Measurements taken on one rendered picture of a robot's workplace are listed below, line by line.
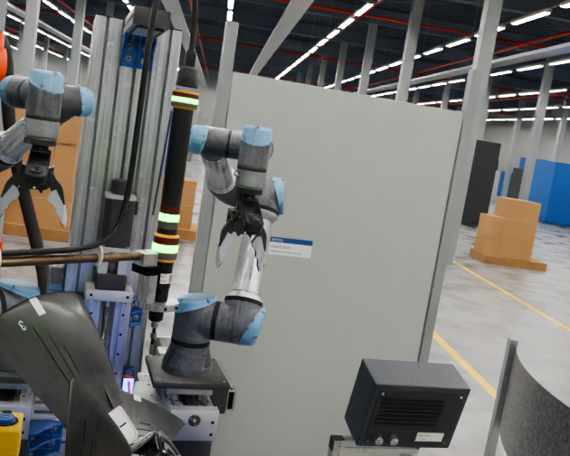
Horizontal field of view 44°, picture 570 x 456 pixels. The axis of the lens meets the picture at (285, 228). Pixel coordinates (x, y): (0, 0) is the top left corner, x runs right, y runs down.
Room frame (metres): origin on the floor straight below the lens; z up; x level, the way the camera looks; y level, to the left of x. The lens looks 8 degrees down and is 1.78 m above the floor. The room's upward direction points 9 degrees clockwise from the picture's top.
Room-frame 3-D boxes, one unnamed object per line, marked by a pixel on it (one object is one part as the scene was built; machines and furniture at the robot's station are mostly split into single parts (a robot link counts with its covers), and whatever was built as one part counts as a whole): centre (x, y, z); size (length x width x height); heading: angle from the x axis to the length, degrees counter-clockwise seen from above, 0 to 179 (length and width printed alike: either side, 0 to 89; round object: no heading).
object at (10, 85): (1.67, 0.65, 1.78); 0.11 x 0.11 x 0.08; 51
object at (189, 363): (2.02, 0.23, 1.09); 0.15 x 0.15 x 0.10
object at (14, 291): (1.85, 0.70, 1.20); 0.13 x 0.12 x 0.14; 141
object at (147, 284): (1.15, 0.20, 1.50); 0.09 x 0.07 x 0.10; 141
